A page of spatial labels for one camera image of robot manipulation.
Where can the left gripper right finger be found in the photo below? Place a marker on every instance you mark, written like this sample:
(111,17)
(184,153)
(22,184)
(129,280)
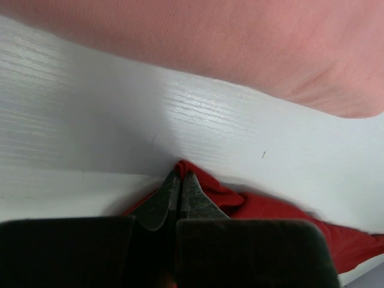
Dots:
(195,204)

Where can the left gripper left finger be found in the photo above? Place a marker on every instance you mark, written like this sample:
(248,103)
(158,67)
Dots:
(152,213)

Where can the red t shirt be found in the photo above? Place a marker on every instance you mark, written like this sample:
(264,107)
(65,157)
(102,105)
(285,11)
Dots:
(266,242)

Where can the folded pink t shirt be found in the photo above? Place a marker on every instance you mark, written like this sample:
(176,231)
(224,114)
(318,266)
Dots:
(325,55)

